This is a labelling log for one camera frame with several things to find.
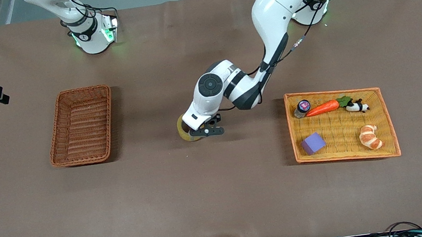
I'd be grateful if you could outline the small panda toy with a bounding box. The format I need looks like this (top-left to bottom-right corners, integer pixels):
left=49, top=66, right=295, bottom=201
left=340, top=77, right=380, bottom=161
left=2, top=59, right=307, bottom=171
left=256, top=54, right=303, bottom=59
left=344, top=97, right=370, bottom=115

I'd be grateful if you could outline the brown table cloth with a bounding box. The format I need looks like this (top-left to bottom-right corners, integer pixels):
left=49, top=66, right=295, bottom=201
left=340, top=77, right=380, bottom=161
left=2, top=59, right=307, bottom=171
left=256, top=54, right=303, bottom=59
left=0, top=0, right=422, bottom=237

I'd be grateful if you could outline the orange yellow wicker tray basket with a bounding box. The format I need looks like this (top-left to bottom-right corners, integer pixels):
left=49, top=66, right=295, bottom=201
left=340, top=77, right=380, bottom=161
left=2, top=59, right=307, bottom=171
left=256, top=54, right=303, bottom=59
left=283, top=80, right=402, bottom=170

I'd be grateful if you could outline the black right base cable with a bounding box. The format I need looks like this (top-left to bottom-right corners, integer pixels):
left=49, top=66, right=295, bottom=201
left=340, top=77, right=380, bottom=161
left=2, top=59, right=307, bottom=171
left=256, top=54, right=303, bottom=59
left=60, top=0, right=119, bottom=26

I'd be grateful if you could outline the orange toy carrot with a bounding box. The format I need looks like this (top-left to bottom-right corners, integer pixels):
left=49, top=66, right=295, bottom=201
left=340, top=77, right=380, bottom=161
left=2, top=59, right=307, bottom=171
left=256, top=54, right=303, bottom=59
left=305, top=95, right=354, bottom=118

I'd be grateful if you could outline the brown wicker basket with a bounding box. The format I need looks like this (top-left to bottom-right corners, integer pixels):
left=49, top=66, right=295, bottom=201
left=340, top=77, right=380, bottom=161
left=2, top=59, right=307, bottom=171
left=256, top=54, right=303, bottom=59
left=42, top=84, right=120, bottom=169

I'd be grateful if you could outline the small jar with purple lid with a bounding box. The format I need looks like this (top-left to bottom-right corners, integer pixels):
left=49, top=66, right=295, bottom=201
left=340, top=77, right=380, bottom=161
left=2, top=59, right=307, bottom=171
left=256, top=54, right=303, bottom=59
left=292, top=99, right=313, bottom=119

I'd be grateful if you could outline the toy croissant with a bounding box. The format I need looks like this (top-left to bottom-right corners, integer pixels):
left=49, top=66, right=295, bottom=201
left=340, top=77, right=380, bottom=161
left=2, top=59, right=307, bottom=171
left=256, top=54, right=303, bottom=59
left=358, top=123, right=384, bottom=152

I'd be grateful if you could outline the clear yellowish tape roll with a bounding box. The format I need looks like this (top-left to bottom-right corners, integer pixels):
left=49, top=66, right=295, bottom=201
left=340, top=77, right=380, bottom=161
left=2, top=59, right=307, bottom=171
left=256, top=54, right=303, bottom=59
left=175, top=112, right=203, bottom=143

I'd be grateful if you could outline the purple foam cube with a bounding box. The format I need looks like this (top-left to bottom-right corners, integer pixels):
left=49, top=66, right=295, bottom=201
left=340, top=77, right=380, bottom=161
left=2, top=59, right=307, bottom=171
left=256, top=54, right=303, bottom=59
left=300, top=131, right=328, bottom=157

